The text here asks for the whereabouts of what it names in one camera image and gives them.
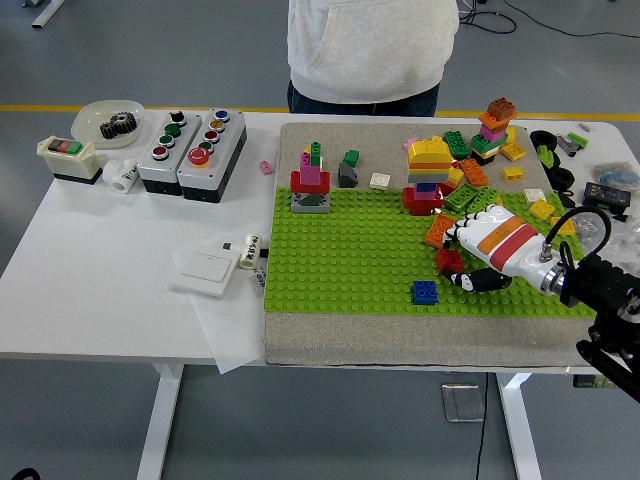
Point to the brick tower with brown top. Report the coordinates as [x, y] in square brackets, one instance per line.
[495, 130]

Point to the brick tower with magenta middle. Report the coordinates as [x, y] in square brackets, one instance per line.
[310, 180]

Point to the black toy tyre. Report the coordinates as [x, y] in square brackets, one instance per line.
[554, 176]
[534, 137]

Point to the green studded baseplate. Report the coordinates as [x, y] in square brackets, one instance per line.
[340, 260]

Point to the brick tower with yellow top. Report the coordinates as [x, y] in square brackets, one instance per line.
[425, 165]

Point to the clear plastic bags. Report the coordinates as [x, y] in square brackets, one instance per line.
[625, 240]

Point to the grey emergency-stop control box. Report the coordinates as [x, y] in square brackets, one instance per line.
[210, 175]

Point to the small white pipe fitting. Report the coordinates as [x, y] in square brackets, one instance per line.
[249, 251]

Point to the white table leg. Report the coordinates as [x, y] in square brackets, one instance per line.
[160, 425]
[520, 430]

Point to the white printed label strip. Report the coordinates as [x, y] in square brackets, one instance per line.
[257, 281]

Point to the table height control panel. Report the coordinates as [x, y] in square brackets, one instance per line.
[585, 381]

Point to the small lime green brick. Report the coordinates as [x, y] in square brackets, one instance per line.
[578, 140]

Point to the grey slope brick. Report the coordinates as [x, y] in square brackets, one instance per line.
[347, 176]

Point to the orange long brick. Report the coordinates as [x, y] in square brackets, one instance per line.
[473, 173]
[437, 229]

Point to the white pipe tee fitting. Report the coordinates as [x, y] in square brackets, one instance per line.
[120, 176]

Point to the dark green long brick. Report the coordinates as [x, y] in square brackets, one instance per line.
[456, 145]

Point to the white square tile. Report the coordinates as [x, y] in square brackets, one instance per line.
[380, 181]
[534, 195]

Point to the beige red-green switch box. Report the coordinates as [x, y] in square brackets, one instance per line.
[70, 162]

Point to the black metal gear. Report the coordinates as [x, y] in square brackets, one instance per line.
[119, 126]

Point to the yellow square brick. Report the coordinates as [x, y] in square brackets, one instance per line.
[456, 177]
[542, 208]

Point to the small pink brick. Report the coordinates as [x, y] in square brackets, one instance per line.
[266, 168]

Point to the white wall switch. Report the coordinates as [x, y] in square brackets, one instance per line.
[202, 270]

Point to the yellow flat brick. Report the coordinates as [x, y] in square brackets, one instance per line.
[567, 227]
[514, 151]

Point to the white plastic bowl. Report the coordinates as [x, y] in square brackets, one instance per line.
[90, 122]

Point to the metal floor socket plate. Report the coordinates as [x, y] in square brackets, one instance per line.
[462, 402]

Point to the plastic bag with blue parts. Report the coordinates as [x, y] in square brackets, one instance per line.
[615, 175]

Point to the red square brick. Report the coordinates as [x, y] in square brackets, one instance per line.
[447, 260]

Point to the green toy plant piece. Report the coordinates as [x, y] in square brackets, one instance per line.
[548, 157]

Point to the small yellow brick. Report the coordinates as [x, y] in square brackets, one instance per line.
[513, 174]

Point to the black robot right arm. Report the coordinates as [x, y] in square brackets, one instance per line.
[600, 285]

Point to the small black part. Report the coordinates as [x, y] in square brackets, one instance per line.
[567, 198]

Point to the translucent paper sheet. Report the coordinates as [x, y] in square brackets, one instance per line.
[225, 330]

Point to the grey-brown mat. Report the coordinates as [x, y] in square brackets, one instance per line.
[350, 340]

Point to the black digital meter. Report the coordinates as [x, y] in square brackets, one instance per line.
[605, 196]

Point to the lime green long brick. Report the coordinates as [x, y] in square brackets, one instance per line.
[482, 199]

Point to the blue square brick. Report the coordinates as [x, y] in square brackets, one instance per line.
[426, 292]

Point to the grey toy piece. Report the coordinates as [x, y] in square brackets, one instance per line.
[566, 145]

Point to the grey metal frame foot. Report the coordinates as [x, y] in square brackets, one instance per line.
[47, 14]

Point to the person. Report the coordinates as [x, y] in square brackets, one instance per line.
[372, 50]

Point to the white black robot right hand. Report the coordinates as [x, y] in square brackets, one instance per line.
[505, 240]

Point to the grey four-button control box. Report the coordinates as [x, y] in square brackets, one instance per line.
[160, 172]

